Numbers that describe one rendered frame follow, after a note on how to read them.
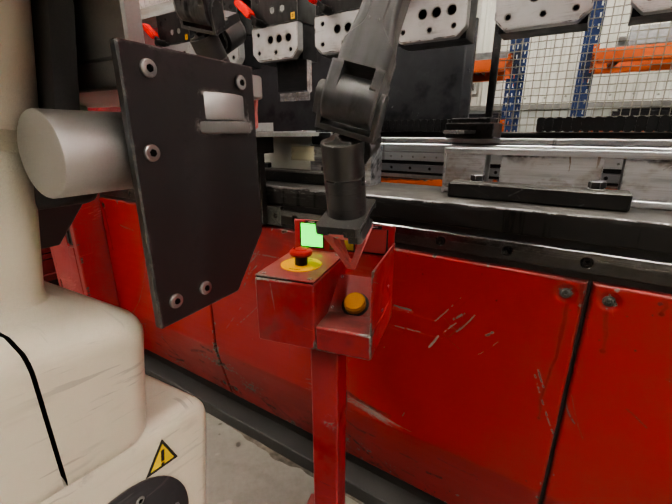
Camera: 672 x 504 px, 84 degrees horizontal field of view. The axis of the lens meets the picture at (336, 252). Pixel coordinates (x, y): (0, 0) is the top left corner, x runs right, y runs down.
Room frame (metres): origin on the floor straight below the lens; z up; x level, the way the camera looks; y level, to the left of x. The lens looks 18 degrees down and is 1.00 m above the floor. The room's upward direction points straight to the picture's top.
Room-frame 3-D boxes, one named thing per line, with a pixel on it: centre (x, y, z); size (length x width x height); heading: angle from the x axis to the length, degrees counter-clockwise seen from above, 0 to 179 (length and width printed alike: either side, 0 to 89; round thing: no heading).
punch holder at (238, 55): (1.20, 0.30, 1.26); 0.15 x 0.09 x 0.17; 57
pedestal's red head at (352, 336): (0.61, 0.01, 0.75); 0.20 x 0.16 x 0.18; 70
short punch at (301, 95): (1.08, 0.11, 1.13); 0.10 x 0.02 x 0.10; 57
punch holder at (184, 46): (1.31, 0.47, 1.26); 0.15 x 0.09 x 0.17; 57
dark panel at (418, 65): (1.64, 0.03, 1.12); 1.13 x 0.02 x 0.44; 57
